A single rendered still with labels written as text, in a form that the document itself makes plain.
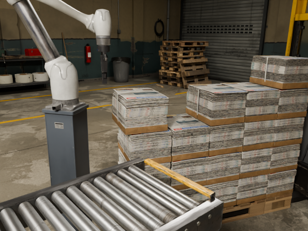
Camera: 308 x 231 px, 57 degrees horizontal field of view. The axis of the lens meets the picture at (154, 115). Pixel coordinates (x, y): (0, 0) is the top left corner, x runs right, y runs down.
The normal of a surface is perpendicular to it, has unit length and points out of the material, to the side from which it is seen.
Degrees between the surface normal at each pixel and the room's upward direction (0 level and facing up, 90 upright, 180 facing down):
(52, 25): 90
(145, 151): 91
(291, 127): 90
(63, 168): 90
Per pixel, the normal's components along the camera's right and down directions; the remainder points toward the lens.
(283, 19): -0.76, 0.16
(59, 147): -0.24, 0.26
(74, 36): 0.65, 0.22
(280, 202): 0.34, 0.26
